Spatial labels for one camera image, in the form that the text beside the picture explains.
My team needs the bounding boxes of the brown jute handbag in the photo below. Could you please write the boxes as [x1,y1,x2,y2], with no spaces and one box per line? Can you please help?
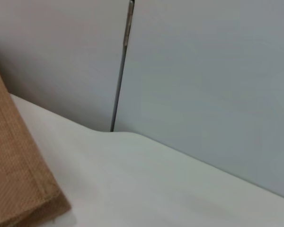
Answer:
[0,56,72,227]

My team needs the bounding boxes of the dark wall panel joint strip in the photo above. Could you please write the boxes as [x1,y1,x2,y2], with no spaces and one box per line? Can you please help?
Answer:
[109,0,135,132]

